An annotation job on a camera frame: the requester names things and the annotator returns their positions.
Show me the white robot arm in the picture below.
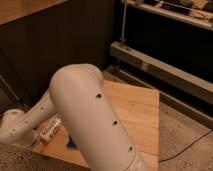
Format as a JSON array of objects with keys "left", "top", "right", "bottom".
[{"left": 0, "top": 64, "right": 149, "bottom": 171}]

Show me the blue sponge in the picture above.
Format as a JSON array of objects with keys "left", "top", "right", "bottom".
[{"left": 67, "top": 136, "right": 77, "bottom": 149}]

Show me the metal shelf rack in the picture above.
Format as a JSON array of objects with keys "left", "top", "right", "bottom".
[{"left": 110, "top": 0, "right": 213, "bottom": 129}]

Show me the white toothpaste tube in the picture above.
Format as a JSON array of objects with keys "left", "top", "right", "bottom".
[{"left": 39, "top": 115, "right": 62, "bottom": 142}]

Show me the wooden countertop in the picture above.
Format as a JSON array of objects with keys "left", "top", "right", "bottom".
[{"left": 0, "top": 0, "right": 66, "bottom": 25}]

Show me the black cable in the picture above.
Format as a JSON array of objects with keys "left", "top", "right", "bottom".
[{"left": 157, "top": 129, "right": 213, "bottom": 164}]

